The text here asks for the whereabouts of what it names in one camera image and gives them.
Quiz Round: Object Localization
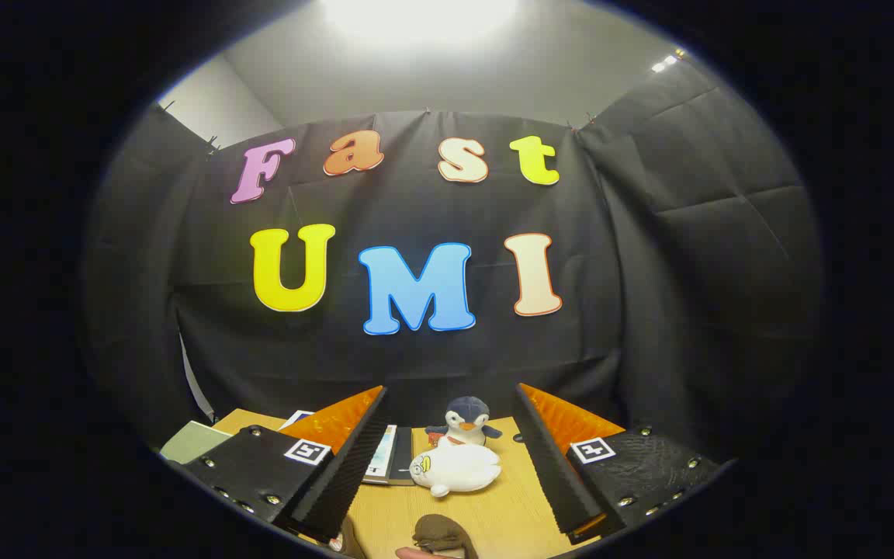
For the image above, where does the pale green storage box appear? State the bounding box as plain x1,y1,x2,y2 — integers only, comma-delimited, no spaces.
160,420,232,467

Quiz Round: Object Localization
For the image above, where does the brown fuzzy shoe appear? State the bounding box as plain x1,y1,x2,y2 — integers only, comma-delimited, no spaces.
331,516,368,559
413,513,480,559

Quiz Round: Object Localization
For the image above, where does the white text-covered book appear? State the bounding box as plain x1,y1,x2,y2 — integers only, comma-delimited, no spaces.
363,424,399,484

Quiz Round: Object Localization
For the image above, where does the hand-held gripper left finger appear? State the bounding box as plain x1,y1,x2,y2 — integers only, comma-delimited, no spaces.
182,386,390,544

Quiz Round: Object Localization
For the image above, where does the penguin plush toy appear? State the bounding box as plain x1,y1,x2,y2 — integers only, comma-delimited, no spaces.
425,396,504,448

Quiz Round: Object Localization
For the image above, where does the white duck plush toy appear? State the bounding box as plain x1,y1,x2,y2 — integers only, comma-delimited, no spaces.
408,436,503,498

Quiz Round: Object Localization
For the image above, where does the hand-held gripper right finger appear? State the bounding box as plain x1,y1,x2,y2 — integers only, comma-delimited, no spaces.
513,383,731,544

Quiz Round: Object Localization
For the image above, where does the ceiling light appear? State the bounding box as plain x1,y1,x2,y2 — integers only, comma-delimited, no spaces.
319,0,522,47

